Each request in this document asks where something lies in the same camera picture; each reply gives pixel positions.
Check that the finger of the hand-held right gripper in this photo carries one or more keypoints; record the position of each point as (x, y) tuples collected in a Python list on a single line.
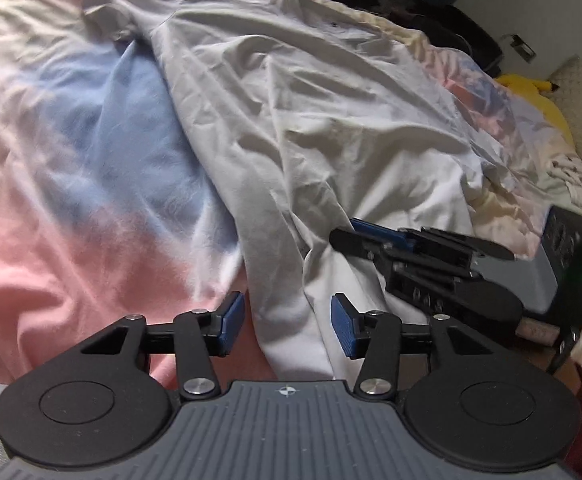
[(381, 232), (351, 242)]

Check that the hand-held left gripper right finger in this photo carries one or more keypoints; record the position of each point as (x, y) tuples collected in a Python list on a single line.
[(345, 327)]

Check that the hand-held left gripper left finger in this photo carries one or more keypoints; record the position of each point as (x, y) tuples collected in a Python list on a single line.
[(231, 324)]

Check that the grey polo shirt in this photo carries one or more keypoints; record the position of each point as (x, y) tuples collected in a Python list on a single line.
[(296, 110)]

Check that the white patterned cloth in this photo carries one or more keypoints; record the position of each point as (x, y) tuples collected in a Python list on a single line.
[(581, 180)]

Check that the yellow plush toy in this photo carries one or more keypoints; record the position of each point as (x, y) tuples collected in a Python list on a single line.
[(521, 85)]

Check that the pastel tie-dye bed blanket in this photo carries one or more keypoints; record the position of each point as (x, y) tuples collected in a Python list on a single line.
[(71, 160)]

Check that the wall socket with chargers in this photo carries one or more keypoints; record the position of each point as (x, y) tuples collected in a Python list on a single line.
[(521, 49)]

